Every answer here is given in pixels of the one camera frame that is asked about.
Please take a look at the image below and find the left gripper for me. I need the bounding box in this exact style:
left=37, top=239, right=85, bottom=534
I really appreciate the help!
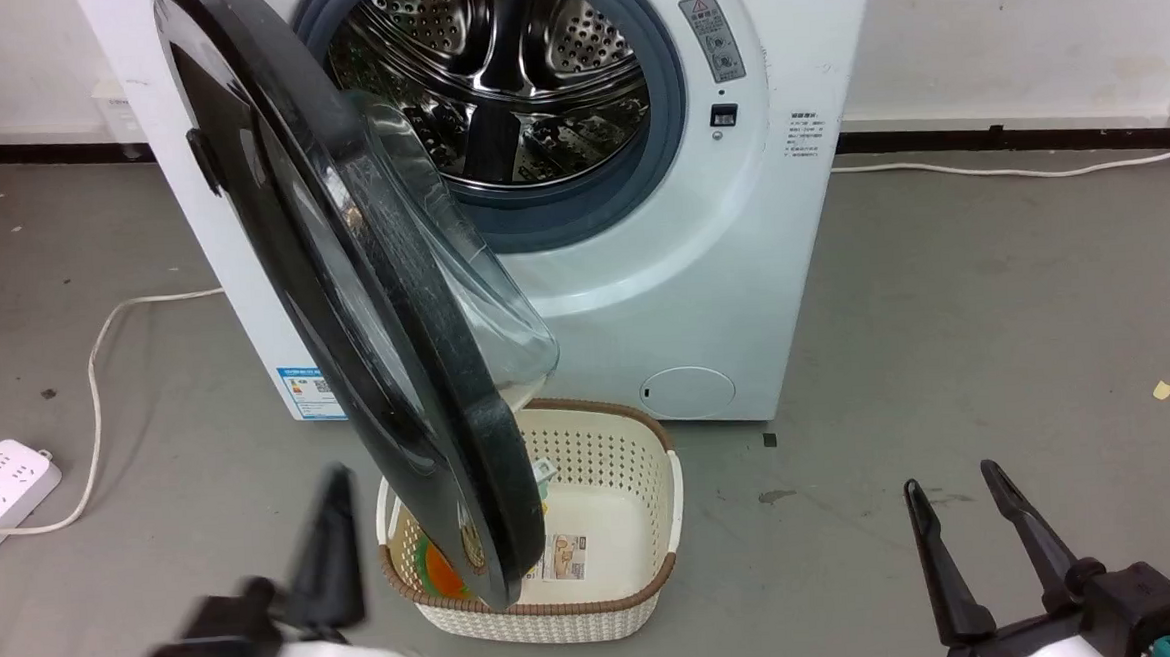
left=120, top=459, right=435, bottom=657

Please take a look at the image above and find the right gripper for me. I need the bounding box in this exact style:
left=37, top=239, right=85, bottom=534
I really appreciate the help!
left=902, top=450, right=1170, bottom=657

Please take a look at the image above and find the black round washing machine door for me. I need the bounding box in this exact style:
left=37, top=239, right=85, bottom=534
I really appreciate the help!
left=152, top=0, right=573, bottom=629

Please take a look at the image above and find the white front-load washing machine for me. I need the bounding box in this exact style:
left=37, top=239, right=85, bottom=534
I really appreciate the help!
left=77, top=0, right=901, bottom=457

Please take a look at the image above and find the grey rubber door gasket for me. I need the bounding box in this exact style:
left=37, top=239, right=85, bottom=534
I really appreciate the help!
left=289, top=0, right=695, bottom=266

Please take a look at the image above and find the orange toy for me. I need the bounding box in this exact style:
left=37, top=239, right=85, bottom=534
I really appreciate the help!
left=414, top=535, right=473, bottom=602

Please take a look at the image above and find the blue energy label sticker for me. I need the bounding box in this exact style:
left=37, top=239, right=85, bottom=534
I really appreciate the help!
left=277, top=363, right=348, bottom=424

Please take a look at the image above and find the green and white toy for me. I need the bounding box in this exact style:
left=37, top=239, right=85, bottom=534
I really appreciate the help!
left=527, top=457, right=562, bottom=519

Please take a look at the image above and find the paper product label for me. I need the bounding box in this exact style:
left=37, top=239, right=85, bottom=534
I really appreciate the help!
left=540, top=532, right=591, bottom=583

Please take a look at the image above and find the cream plastic laundry basket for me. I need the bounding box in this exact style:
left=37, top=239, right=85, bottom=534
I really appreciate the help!
left=369, top=392, right=692, bottom=654

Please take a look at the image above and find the round white filter cover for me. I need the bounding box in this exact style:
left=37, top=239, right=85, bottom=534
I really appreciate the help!
left=639, top=364, right=738, bottom=422

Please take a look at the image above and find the stainless steel washer drum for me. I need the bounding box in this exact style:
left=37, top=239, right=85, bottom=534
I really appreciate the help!
left=322, top=0, right=656, bottom=198

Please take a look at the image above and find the grey warning sticker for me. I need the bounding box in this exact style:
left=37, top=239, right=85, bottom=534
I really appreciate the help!
left=678, top=0, right=747, bottom=86

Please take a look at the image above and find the white power strip cable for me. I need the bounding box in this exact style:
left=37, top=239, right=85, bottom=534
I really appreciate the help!
left=0, top=287, right=239, bottom=538

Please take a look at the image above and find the white washer power cable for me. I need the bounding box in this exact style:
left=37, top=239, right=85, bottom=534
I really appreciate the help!
left=829, top=126, right=1170, bottom=191

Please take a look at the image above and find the white wall socket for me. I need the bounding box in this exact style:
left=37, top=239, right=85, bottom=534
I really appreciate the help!
left=91, top=79, right=148, bottom=161

